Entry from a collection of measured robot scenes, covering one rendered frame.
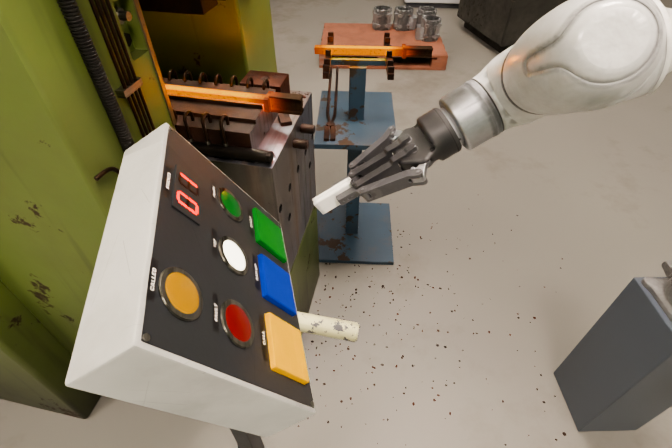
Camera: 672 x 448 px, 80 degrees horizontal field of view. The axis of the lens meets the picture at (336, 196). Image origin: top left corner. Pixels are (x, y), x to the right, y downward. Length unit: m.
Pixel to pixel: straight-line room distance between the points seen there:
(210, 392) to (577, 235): 2.09
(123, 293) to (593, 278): 2.01
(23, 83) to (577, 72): 0.67
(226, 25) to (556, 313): 1.67
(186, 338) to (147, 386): 0.05
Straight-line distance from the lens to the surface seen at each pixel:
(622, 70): 0.43
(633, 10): 0.44
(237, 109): 1.04
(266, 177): 0.98
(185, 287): 0.44
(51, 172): 0.81
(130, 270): 0.43
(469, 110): 0.59
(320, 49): 1.47
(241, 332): 0.48
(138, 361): 0.39
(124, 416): 1.74
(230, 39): 1.28
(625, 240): 2.46
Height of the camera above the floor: 1.50
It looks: 42 degrees down
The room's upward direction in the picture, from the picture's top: straight up
